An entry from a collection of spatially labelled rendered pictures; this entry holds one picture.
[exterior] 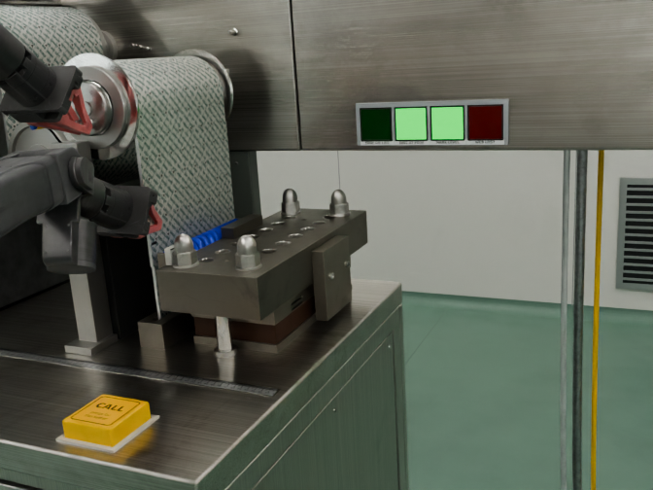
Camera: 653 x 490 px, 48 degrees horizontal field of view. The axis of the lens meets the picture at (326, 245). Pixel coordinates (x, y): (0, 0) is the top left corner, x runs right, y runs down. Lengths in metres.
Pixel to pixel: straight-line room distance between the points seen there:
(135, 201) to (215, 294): 0.16
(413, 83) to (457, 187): 2.47
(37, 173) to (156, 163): 0.30
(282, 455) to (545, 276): 2.84
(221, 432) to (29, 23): 0.73
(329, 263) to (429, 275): 2.71
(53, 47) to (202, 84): 0.25
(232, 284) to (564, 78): 0.57
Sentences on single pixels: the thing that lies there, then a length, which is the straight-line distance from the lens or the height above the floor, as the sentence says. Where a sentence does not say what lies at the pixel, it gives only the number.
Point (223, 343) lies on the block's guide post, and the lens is 1.04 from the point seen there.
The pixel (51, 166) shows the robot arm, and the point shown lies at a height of 1.21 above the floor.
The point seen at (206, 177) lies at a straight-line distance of 1.19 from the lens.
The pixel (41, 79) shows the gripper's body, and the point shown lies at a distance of 0.97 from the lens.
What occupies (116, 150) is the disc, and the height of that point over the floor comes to 1.19.
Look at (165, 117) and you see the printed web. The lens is 1.11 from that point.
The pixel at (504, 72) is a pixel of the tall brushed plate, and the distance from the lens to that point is 1.16.
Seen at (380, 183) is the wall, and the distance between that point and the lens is 3.76.
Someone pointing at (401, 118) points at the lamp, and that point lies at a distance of 1.20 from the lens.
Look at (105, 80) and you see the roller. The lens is 1.06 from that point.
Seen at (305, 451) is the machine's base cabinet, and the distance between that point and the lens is 1.01.
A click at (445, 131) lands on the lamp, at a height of 1.17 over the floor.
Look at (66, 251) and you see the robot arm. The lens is 0.90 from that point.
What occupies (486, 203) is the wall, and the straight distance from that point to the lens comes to 3.63.
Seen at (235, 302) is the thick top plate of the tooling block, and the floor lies 0.99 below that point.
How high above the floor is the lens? 1.31
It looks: 15 degrees down
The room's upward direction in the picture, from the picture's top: 4 degrees counter-clockwise
